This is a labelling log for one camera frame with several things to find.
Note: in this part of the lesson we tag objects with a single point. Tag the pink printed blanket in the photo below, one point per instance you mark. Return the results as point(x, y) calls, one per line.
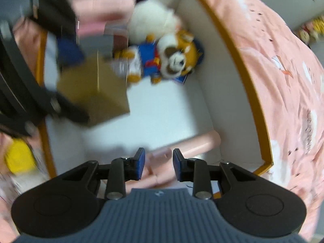
point(278, 81)

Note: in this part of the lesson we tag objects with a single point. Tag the red panda plush toy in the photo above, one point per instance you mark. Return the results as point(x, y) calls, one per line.
point(177, 55)

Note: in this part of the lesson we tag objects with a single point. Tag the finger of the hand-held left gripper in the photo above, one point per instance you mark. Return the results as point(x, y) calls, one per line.
point(69, 49)
point(68, 111)

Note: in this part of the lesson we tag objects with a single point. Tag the orange cardboard storage box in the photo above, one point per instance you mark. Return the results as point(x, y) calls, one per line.
point(164, 111)

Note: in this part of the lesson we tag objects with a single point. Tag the pink fabric pouch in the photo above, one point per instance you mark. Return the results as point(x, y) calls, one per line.
point(101, 7)

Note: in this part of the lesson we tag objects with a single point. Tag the small brown cardboard box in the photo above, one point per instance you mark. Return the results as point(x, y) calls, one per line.
point(93, 91)

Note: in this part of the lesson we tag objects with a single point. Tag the yellow object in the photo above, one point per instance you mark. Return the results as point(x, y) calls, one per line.
point(20, 157)

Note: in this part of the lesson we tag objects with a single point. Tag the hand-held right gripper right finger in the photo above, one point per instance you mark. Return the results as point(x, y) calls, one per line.
point(177, 165)

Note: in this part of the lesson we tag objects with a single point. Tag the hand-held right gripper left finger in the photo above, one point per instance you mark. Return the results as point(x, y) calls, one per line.
point(141, 164)

